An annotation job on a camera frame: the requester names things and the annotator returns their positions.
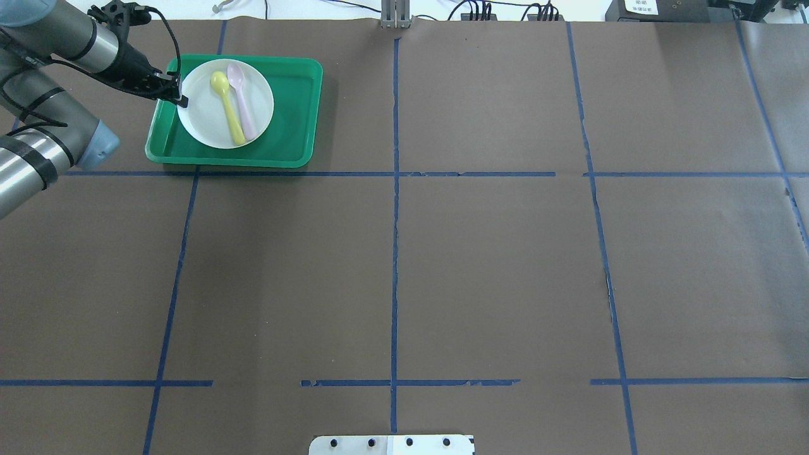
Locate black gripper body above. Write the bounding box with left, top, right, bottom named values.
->
left=101, top=44, right=180, bottom=100

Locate white round plate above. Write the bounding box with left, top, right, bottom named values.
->
left=177, top=58, right=275, bottom=149

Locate yellow plastic spoon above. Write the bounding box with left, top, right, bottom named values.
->
left=210, top=70, right=246, bottom=146

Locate pink plastic spoon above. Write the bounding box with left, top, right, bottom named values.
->
left=226, top=63, right=257, bottom=141

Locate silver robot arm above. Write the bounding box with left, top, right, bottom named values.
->
left=1, top=1, right=188, bottom=216

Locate green plastic tray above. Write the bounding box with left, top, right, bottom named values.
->
left=145, top=54, right=323, bottom=168

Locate black computer box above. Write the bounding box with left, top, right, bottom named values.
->
left=604, top=1, right=710, bottom=23

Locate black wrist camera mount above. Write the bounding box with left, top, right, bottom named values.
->
left=86, top=1, right=152, bottom=28

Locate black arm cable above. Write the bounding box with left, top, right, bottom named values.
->
left=126, top=5, right=184, bottom=80

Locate aluminium frame post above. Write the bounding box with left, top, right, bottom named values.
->
left=380, top=0, right=413, bottom=30

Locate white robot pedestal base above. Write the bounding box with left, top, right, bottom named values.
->
left=308, top=434, right=476, bottom=454

